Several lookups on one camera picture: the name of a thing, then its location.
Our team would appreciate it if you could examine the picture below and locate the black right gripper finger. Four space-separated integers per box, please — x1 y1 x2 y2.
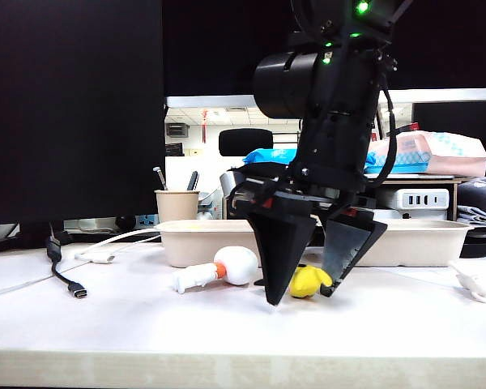
246 193 317 306
321 213 389 298

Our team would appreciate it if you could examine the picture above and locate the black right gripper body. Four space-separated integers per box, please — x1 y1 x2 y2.
225 115 380 222

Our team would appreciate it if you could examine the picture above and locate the yellow black-eared Pichu doll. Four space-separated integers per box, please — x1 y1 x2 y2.
254 263 334 300

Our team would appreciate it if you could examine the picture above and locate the white round-head doll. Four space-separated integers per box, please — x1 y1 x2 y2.
171 245 259 294

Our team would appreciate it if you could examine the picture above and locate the beige pulp paper box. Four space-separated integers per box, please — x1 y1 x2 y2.
156 220 264 269
313 219 475 268

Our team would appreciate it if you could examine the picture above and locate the small white animal doll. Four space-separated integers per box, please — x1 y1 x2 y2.
449 261 486 305

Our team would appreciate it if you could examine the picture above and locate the flat white box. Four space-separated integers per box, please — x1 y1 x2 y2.
372 208 449 222

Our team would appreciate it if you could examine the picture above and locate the blue wet wipes pack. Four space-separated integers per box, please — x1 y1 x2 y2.
242 147 299 165

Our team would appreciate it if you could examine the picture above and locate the white power strip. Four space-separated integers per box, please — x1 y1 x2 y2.
378 188 450 211

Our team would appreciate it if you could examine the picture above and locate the beige paper cup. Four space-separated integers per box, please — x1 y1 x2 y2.
153 189 201 223

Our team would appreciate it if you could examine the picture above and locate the pink tissue pack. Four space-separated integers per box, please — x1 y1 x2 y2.
364 130 486 176

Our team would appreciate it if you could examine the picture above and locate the wooden desk shelf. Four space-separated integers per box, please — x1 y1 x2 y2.
222 173 459 223

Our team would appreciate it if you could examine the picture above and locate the dark background monitor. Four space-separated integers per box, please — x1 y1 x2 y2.
411 100 486 177

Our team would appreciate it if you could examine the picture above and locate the black round object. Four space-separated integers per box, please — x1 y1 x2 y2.
459 230 486 259

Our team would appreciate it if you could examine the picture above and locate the blue power socket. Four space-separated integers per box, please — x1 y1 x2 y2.
135 214 161 229

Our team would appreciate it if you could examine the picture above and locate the silver pen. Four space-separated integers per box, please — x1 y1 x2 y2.
152 166 169 191

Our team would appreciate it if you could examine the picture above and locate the grey folded cloth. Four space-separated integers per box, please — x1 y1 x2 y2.
455 174 486 227

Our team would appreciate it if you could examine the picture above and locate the black round knob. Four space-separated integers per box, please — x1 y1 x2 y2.
115 214 137 232

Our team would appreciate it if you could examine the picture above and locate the large silver-edged monitor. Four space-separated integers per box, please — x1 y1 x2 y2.
161 0 486 109

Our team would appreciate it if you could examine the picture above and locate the black computer monitor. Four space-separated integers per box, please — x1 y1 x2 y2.
0 0 165 256

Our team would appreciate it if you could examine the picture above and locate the white cable with adapter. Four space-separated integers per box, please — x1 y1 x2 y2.
73 229 163 265

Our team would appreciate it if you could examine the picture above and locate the black cable with plug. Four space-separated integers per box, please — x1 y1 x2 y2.
45 222 90 301

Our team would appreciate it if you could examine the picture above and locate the thin white cable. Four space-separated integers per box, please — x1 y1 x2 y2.
0 237 165 299

